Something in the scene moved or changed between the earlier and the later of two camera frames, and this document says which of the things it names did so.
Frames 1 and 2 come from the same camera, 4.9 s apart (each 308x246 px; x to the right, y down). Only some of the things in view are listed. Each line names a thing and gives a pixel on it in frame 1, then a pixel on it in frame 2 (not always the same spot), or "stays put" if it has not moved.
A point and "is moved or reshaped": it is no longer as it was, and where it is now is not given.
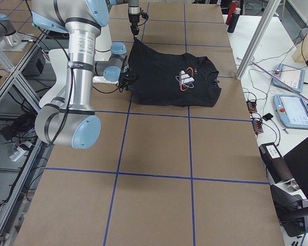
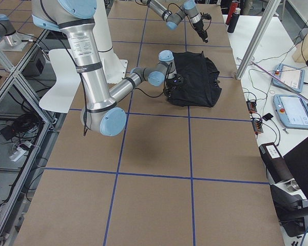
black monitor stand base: [291, 209] stays put
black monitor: [302, 162] stays put
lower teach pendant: [293, 112] stays put
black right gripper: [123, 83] -> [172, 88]
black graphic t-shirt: [181, 80] is moved or reshaped
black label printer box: [276, 168] stays put
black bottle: [233, 20] stays put
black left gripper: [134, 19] -> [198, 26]
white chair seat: [59, 58] stays put
